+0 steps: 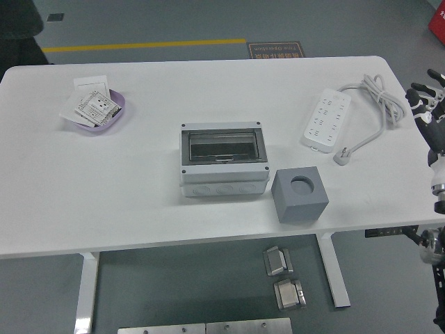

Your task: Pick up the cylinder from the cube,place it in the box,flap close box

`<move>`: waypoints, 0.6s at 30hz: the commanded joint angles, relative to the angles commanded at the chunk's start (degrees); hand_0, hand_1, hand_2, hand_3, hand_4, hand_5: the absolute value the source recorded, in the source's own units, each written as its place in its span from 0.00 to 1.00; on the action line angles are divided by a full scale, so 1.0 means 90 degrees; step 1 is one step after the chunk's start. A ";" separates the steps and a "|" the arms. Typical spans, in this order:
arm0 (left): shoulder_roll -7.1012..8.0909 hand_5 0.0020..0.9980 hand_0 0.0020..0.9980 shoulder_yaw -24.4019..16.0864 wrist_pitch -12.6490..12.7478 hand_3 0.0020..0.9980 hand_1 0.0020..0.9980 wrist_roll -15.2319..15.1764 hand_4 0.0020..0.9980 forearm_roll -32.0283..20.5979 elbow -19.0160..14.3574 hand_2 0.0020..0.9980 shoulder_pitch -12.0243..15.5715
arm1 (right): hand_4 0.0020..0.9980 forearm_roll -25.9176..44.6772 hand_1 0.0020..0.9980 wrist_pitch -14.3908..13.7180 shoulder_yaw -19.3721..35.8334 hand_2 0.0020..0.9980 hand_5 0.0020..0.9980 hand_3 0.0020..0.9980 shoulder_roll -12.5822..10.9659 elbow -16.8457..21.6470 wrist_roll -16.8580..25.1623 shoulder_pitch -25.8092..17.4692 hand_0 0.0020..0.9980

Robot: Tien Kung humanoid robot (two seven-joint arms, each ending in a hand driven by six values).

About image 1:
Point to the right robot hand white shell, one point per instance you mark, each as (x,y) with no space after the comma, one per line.
(434,132)

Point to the grey electrical box with lid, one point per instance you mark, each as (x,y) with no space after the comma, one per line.
(222,177)

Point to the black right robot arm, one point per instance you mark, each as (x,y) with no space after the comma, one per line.
(432,243)

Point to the grey cube with round hole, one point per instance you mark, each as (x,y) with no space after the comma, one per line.
(299,208)

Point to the white power strip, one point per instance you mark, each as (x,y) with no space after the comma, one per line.
(325,118)

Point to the red object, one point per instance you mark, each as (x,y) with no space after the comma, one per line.
(438,21)

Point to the black table control panel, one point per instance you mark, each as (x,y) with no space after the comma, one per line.
(382,232)

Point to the white table leg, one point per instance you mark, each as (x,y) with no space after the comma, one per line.
(335,271)
(87,295)

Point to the brown floor sign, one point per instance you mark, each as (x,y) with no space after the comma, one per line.
(274,50)

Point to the purple plastic tray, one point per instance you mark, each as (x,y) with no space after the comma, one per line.
(120,99)

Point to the socket panel with printed label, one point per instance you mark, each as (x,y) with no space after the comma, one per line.
(95,106)

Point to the black floor hatch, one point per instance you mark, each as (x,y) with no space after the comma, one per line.
(55,17)

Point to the person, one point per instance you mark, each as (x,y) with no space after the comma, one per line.
(17,21)

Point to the metal bracket block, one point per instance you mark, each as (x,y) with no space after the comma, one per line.
(276,261)
(288,295)

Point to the metal base plate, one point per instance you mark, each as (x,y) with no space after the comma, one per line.
(160,329)
(248,327)

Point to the plain white switch plate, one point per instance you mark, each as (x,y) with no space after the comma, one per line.
(90,83)

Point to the white wall panel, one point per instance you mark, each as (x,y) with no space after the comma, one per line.
(67,109)

